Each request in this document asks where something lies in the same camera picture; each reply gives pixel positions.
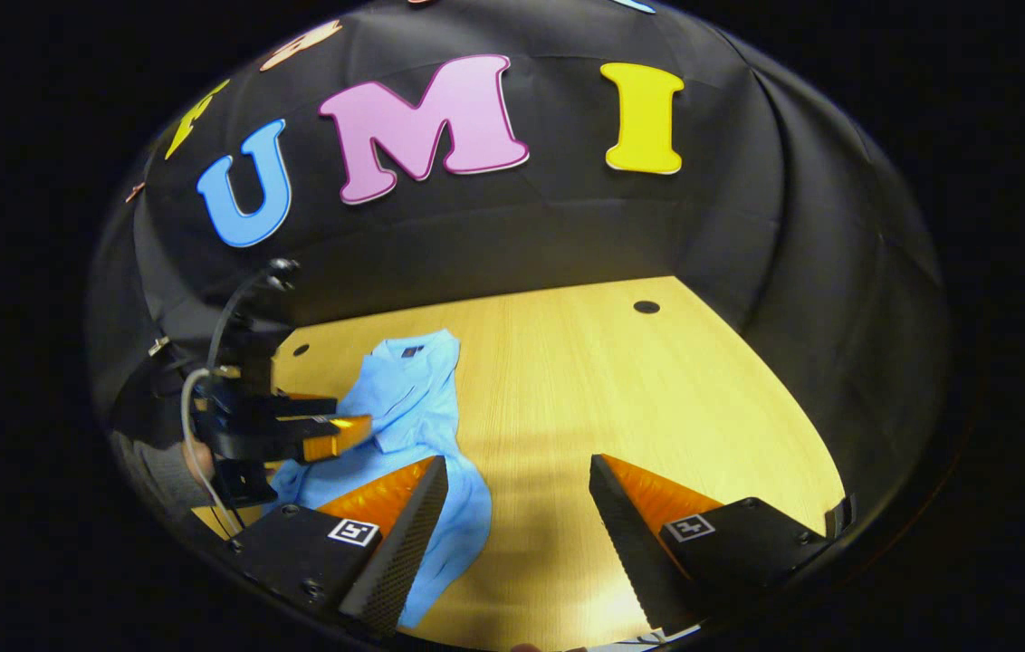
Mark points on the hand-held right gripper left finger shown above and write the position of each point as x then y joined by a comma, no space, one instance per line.
408,552

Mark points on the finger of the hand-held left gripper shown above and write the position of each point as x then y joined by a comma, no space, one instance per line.
336,436
309,405

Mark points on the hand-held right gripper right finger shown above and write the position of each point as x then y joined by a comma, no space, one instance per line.
635,561

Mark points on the light blue T-shirt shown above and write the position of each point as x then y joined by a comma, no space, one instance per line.
413,398

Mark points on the silver clip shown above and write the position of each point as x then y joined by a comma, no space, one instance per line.
158,346

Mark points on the copper clip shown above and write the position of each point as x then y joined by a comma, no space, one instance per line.
134,192

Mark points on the black backdrop cloth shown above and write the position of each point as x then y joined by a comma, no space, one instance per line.
567,226

